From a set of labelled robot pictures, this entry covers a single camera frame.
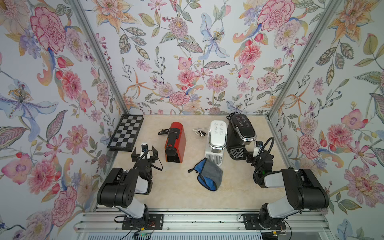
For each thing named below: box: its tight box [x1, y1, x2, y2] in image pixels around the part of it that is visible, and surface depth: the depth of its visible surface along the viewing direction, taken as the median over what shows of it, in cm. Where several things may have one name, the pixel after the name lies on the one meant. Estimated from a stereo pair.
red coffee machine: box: [164, 121, 187, 164], surface depth 87 cm
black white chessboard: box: [107, 114, 144, 152], surface depth 109 cm
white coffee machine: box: [205, 120, 228, 167], surface depth 83 cm
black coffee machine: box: [226, 113, 257, 161], surface depth 88 cm
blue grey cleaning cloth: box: [187, 157, 223, 192], surface depth 89 cm
